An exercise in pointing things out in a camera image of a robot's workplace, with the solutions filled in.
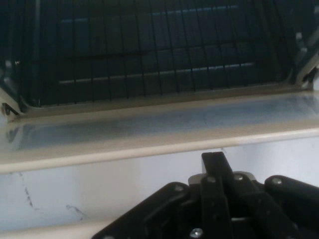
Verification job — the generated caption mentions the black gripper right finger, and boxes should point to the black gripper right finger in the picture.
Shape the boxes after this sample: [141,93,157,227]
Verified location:
[213,151,319,239]

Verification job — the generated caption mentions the white toaster oven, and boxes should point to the white toaster oven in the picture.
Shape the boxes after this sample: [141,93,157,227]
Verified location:
[0,0,319,120]

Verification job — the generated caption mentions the glass oven door with handle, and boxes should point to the glass oven door with handle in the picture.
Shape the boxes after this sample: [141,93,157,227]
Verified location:
[0,83,319,239]

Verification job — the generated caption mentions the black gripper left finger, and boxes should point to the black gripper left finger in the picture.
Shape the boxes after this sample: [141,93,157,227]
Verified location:
[91,151,215,239]

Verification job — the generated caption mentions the black wire oven rack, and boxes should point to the black wire oven rack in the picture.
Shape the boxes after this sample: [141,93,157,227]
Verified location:
[14,0,301,108]

